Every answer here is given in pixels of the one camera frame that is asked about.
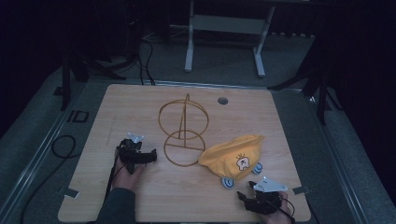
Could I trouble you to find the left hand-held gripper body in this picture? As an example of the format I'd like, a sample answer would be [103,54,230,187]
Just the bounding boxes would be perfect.
[116,132,152,175]

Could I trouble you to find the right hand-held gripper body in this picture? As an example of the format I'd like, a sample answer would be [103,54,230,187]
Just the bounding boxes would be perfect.
[245,175,289,217]

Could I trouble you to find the yellow cartoon hat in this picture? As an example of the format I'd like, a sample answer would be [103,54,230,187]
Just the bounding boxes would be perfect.
[197,133,265,189]

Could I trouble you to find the gold wire hat stand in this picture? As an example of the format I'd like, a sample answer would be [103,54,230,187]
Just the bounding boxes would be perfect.
[158,92,210,168]

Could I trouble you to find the person's right hand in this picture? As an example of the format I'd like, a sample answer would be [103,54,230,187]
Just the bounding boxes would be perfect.
[261,190,296,224]

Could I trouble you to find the person's left hand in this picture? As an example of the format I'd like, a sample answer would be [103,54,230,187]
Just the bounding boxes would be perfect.
[111,162,147,191]

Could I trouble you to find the grey tape piece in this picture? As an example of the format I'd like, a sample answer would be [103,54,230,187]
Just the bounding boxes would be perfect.
[63,188,80,199]
[292,186,312,196]

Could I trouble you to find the black floor marking label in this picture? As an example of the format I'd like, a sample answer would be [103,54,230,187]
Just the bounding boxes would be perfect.
[66,109,91,123]

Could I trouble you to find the black tripod stand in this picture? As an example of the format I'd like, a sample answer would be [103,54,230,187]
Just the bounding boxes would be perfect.
[266,34,344,126]
[53,49,127,112]

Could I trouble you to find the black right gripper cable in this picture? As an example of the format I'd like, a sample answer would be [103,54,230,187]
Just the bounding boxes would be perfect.
[264,191,297,224]

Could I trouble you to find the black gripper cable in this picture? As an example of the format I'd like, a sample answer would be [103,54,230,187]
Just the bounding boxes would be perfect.
[104,148,126,203]
[264,191,297,224]

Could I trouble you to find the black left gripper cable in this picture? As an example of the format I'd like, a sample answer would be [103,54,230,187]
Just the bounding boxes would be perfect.
[104,148,126,203]

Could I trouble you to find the black looped floor cable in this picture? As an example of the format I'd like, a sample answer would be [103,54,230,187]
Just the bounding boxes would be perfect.
[19,134,78,224]

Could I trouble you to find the black hanging cables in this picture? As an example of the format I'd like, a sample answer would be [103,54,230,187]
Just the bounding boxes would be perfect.
[135,34,157,87]

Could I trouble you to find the white metal desk frame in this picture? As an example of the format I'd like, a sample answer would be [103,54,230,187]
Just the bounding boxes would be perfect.
[184,0,276,78]

